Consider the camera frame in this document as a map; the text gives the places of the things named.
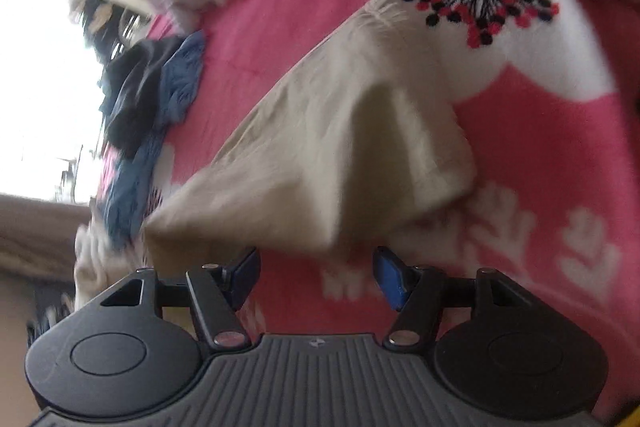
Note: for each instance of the black garment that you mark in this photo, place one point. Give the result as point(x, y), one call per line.
point(135, 97)

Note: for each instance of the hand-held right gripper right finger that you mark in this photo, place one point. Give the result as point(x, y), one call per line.
point(390, 274)

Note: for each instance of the cream folded blanket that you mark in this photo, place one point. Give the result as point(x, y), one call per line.
point(95, 257)

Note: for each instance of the brown curtain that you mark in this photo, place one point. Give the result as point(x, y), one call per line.
point(35, 232)

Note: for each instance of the dark plaid folded garment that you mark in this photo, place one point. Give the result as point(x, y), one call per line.
point(50, 317)

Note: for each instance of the wheelchair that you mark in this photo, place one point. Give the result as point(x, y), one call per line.
point(105, 17)

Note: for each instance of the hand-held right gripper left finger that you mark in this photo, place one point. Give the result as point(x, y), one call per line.
point(245, 274)

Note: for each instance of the pink floral blanket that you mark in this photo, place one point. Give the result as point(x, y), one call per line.
point(525, 147)

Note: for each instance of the beige pants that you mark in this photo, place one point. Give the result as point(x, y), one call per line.
point(320, 132)

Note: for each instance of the blue garment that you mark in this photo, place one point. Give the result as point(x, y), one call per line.
point(180, 77)

